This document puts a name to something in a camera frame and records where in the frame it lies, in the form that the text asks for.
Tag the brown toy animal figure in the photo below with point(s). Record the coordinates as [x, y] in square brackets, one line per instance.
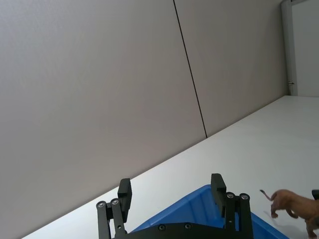
[299, 204]

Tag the small black object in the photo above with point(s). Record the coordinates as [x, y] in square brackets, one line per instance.
[316, 194]

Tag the pale grey door frame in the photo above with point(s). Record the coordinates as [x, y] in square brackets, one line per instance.
[289, 49]

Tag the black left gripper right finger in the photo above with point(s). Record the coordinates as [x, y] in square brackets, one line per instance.
[233, 214]

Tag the blue plastic bin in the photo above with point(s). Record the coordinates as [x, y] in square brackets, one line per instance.
[199, 207]

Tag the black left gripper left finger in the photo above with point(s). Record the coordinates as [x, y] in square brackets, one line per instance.
[117, 219]

